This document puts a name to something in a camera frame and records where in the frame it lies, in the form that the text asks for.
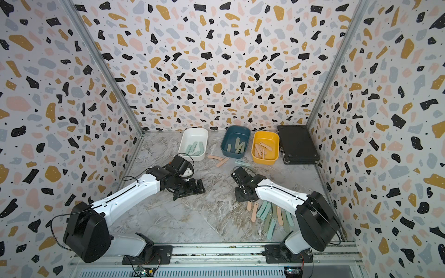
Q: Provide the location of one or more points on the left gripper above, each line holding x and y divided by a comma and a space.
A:
193, 189

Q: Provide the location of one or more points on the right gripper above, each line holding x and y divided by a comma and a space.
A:
236, 190

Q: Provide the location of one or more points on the mint knife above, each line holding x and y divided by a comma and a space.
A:
267, 208
188, 149
289, 219
201, 148
242, 163
261, 209
194, 145

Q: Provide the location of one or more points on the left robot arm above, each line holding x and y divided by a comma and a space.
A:
87, 233

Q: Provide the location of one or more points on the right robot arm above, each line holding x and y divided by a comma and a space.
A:
317, 222

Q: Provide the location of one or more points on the white storage box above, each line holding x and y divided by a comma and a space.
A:
189, 137

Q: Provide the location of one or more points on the yellow storage box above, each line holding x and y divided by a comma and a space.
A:
271, 139

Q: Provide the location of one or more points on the dark teal storage box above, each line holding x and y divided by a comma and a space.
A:
229, 138

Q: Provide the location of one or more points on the olive knife bottom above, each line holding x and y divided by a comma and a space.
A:
274, 211

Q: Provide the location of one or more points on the olive knife lowest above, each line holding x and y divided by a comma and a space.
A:
267, 223

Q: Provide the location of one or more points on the pink knife top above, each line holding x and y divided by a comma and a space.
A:
215, 157

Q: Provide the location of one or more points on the mint knife lowest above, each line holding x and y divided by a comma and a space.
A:
271, 228

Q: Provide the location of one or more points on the black case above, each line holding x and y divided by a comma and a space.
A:
296, 145

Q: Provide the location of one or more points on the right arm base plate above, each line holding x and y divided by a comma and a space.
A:
279, 254

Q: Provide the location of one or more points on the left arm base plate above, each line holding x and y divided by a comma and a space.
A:
157, 255

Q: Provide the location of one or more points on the aluminium front rail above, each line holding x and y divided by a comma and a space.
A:
228, 260

